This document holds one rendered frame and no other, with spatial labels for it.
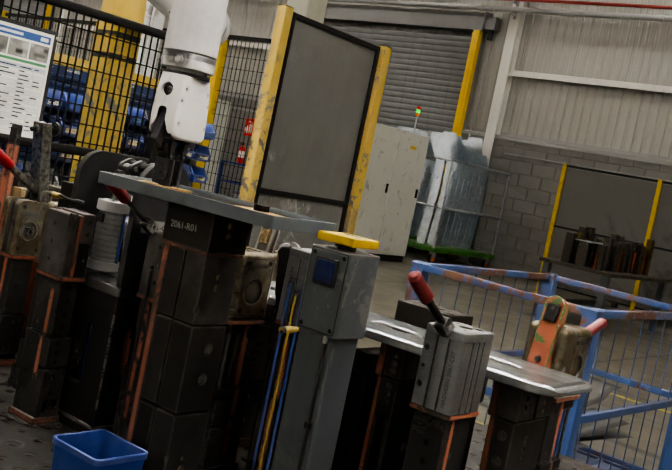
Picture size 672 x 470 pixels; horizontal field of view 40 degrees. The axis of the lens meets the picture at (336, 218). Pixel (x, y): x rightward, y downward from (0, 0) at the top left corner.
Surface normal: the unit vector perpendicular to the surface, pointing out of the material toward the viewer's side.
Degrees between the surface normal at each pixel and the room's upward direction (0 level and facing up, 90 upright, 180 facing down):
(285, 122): 91
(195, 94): 88
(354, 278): 90
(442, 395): 90
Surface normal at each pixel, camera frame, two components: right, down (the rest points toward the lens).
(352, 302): 0.77, 0.19
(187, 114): 0.92, 0.21
